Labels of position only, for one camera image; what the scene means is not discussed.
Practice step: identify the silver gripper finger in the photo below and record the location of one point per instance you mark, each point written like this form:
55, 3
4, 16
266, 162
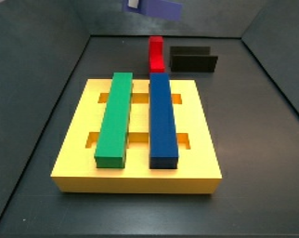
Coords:
134, 3

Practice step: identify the purple E-shaped block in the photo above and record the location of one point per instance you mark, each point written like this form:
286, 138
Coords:
162, 9

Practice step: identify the black angled fixture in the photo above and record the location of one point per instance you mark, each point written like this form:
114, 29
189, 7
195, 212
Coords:
193, 59

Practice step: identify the yellow slotted base board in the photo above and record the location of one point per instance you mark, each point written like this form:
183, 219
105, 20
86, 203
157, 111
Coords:
197, 176

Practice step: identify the red stepped block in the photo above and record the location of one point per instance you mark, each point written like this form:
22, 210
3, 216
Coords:
157, 54

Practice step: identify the blue long bar block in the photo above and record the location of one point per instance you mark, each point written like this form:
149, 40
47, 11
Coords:
163, 140

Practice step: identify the green long bar block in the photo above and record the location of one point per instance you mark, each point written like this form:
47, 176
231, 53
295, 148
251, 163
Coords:
111, 146

